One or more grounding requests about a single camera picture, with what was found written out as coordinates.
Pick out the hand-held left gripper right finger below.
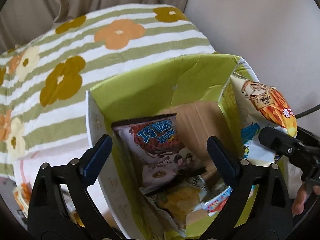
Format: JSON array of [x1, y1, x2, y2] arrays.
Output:
[[195, 135, 293, 240]]

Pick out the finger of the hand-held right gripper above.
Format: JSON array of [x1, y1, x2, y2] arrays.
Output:
[[258, 126, 304, 157]]

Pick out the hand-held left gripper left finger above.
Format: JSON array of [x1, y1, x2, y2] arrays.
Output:
[[27, 134, 125, 240]]

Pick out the white orange fries snack packet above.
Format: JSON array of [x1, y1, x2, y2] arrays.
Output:
[[230, 72, 298, 168]]

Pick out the green cardboard box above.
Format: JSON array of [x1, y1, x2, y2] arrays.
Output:
[[85, 54, 290, 240]]

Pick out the person's right hand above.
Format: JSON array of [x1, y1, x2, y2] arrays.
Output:
[[291, 182, 320, 215]]

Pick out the small red blue packet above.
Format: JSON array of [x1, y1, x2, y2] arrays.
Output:
[[194, 184, 233, 217]]

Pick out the white brown chocolate snack packet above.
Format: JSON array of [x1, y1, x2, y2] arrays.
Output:
[[111, 114, 208, 188]]

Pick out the white yellow chips packet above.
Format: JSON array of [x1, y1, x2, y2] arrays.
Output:
[[139, 177, 208, 238]]

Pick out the green striped floral blanket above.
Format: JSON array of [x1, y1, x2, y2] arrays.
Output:
[[0, 4, 218, 180]]

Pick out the black cable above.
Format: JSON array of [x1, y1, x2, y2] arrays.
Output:
[[295, 104, 320, 118]]

